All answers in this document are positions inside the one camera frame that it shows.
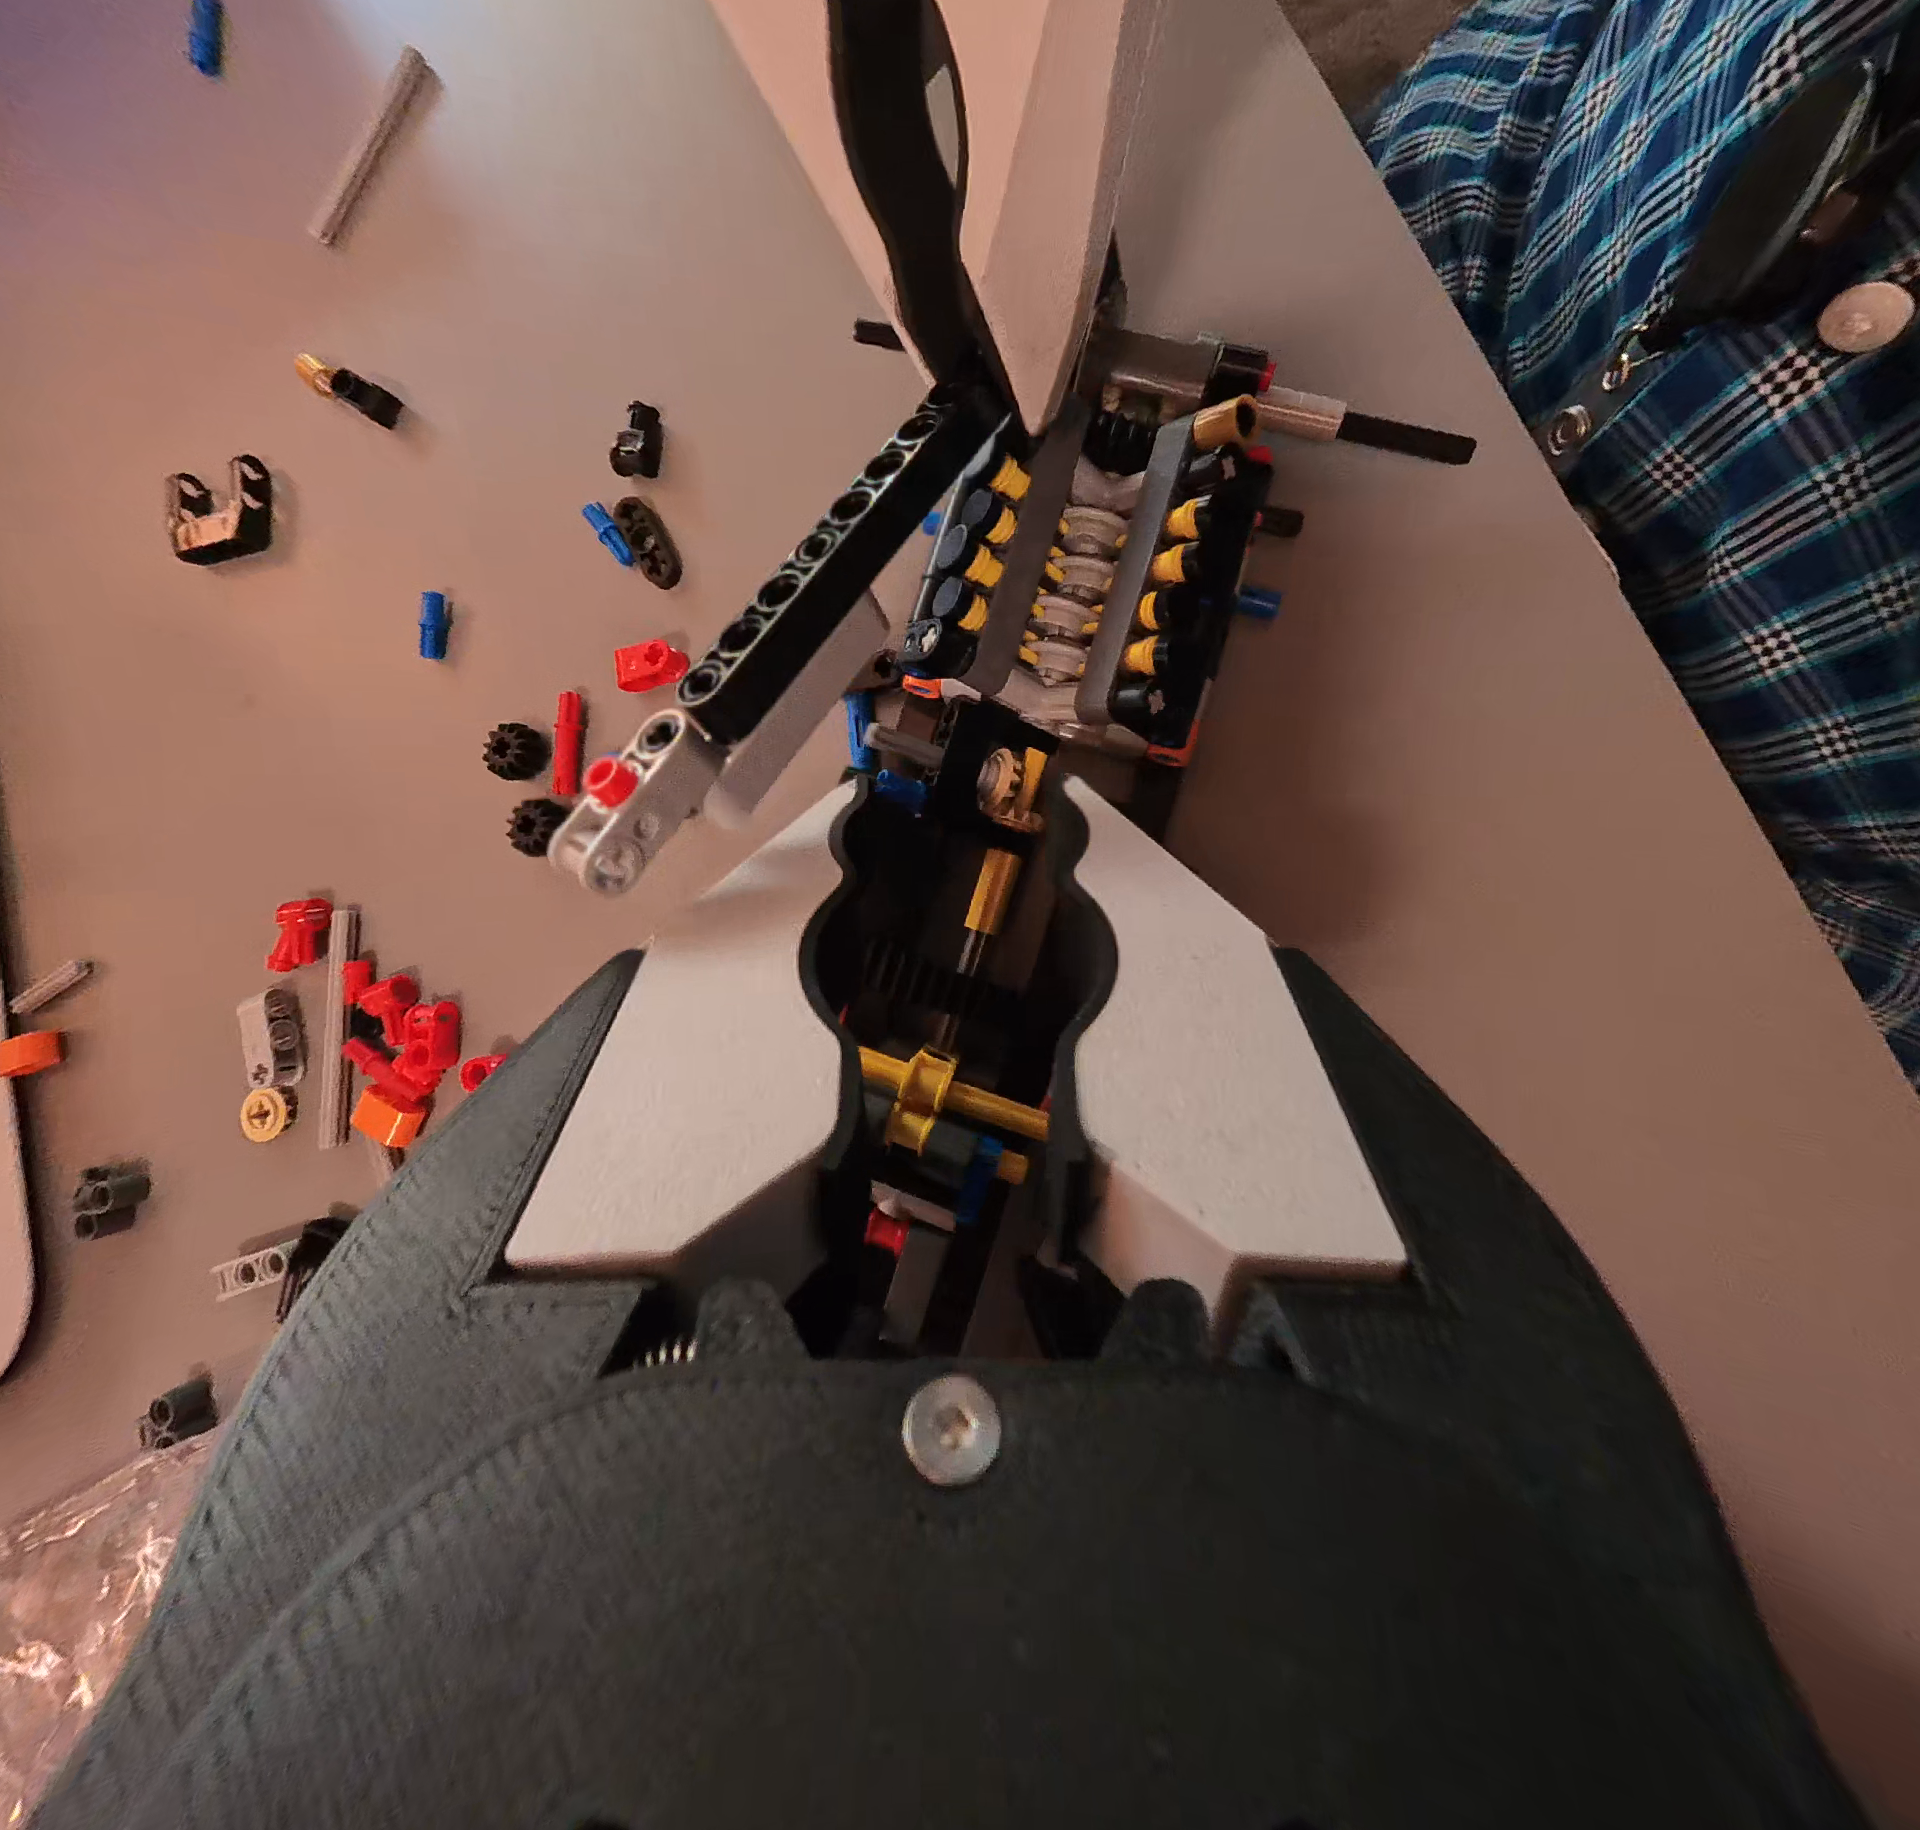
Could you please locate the black lego liftarm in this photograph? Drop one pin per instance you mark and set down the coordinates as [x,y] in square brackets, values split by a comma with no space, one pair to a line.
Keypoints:
[647,545]

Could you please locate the orange lego piece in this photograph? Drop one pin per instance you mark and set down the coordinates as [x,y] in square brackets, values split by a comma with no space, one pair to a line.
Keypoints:
[30,1055]
[392,1114]

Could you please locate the small red lego piece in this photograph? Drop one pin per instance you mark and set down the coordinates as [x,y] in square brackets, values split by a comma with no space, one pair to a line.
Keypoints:
[647,663]

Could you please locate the lego car chassis assembly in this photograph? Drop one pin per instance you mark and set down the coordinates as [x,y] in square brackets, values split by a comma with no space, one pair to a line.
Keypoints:
[1078,572]

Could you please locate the clear plastic bag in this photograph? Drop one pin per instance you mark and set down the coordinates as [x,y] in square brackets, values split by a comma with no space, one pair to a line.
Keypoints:
[74,1622]

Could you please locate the dark grey lego connector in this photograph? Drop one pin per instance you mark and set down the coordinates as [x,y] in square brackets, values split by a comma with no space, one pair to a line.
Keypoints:
[181,1409]
[113,1203]

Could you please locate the blue lego pin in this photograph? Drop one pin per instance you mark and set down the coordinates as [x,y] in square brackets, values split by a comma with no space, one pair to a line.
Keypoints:
[204,31]
[429,624]

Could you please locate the black and tan lego pin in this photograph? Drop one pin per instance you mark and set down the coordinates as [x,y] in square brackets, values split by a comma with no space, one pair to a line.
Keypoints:
[351,390]

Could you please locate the light grey short lego beam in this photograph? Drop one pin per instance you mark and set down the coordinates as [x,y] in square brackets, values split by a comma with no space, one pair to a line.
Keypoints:
[248,1271]

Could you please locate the short grey lego axle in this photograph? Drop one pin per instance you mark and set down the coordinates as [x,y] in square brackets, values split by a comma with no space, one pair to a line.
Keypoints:
[51,981]

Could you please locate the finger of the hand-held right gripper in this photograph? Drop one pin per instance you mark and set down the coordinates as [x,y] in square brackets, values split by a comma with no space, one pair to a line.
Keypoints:
[1065,137]
[748,1]

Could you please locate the small black lego bracket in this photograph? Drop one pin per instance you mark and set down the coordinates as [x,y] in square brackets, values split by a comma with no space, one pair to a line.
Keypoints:
[218,516]

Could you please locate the black lego gear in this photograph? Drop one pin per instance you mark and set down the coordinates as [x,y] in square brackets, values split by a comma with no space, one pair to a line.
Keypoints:
[512,751]
[538,818]

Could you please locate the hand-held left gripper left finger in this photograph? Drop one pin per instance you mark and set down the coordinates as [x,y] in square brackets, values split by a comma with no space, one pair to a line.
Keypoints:
[691,1092]

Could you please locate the person's torso plaid shirt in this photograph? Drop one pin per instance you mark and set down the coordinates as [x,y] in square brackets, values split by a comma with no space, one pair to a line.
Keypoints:
[1724,507]

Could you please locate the tan lego pulley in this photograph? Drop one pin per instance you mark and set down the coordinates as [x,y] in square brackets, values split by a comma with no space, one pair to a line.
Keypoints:
[269,1107]

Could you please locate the black u-shaped lego bracket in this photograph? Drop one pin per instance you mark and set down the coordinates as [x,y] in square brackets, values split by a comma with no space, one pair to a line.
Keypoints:
[310,1257]

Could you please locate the grey lego connector block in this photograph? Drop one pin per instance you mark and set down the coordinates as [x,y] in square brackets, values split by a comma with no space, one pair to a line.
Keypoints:
[269,1040]

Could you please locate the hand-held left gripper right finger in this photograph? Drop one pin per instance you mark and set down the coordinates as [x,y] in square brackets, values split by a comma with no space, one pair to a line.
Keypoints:
[1227,1107]

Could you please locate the long black lego beam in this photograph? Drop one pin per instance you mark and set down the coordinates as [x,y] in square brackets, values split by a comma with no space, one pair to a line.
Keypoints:
[810,572]

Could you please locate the small black lego connector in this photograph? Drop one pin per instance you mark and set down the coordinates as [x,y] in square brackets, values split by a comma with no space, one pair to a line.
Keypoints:
[636,440]

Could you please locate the cluster of red lego connectors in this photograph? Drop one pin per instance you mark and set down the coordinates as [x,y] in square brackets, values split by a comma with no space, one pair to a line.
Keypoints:
[426,1031]

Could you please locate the red lego pin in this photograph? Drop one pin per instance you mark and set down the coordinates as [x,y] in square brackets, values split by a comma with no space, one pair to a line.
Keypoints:
[563,742]

